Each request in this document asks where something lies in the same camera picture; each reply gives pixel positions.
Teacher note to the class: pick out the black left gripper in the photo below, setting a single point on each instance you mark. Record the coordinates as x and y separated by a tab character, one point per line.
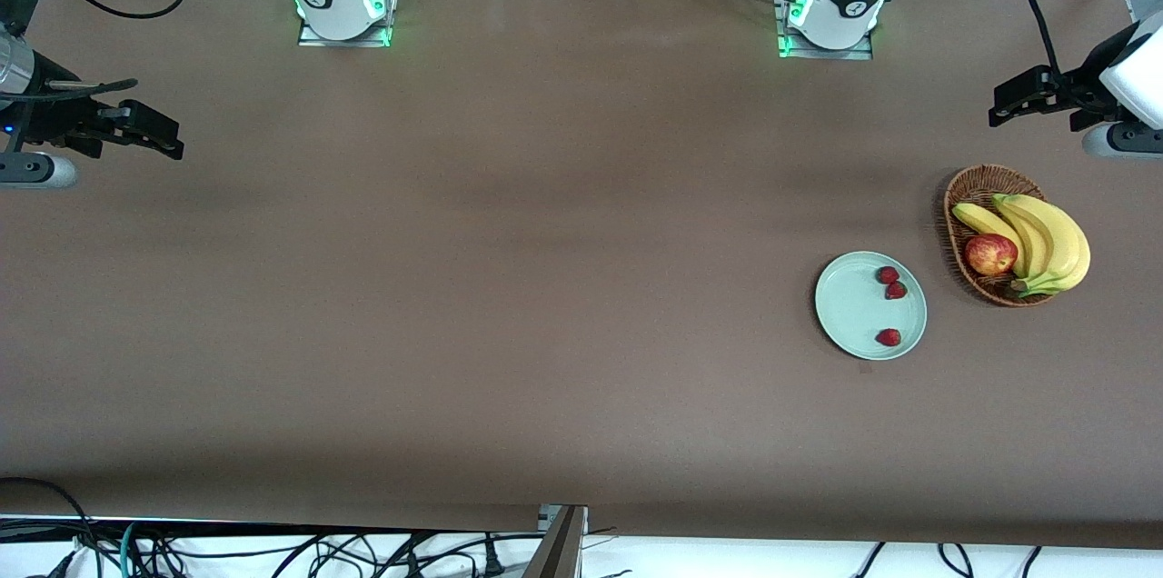
1081	88

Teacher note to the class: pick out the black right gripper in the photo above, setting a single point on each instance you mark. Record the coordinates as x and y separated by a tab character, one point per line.
47	116

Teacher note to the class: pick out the red strawberry large green leaves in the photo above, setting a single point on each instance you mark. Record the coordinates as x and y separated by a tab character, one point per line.
888	274

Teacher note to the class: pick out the pale green round plate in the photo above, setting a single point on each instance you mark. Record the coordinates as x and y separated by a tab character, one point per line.
849	305

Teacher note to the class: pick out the brown wicker basket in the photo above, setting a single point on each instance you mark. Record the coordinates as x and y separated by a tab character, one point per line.
977	187

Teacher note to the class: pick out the small yellow banana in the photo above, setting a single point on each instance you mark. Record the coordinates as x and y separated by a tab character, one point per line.
986	221

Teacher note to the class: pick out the large yellow banana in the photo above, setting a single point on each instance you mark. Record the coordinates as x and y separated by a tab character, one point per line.
1072	242

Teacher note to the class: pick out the red apple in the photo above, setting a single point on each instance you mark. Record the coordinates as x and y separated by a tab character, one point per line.
990	254

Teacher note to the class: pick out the large table cover mat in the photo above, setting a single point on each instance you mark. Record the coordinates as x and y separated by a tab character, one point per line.
581	378

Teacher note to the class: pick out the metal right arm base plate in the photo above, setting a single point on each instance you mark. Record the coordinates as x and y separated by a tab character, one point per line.
313	37

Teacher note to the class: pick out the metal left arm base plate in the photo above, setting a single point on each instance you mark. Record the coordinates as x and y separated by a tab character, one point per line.
818	54

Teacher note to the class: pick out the metal frame post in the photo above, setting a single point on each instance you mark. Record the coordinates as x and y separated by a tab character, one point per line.
559	551

